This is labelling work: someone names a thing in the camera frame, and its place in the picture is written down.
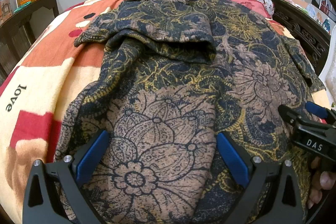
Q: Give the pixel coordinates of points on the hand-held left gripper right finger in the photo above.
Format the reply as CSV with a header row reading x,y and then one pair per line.
x,y
233,158

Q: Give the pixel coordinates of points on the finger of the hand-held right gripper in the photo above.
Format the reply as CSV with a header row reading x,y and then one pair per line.
x,y
287,115
316,109

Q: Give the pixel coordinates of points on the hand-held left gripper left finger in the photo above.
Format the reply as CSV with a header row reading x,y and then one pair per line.
x,y
90,158

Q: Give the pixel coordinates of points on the dark floral patterned garment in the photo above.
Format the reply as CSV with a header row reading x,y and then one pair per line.
x,y
170,82

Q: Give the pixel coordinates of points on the person's right hand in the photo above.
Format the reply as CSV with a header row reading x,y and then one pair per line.
x,y
328,180

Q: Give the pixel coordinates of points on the dark wooden headboard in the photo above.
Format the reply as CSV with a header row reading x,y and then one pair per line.
x,y
302,27

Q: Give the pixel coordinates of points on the orange cream printed blanket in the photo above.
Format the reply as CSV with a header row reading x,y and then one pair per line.
x,y
52,82

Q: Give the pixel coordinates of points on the clear plastic bag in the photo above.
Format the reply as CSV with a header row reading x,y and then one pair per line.
x,y
313,12

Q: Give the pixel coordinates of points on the red box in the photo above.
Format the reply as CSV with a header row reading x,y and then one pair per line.
x,y
325,6

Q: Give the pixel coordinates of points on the dark wooden side table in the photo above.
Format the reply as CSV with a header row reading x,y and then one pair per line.
x,y
15,24

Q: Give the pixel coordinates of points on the green plastic basket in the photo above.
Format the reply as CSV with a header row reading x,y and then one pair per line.
x,y
22,7

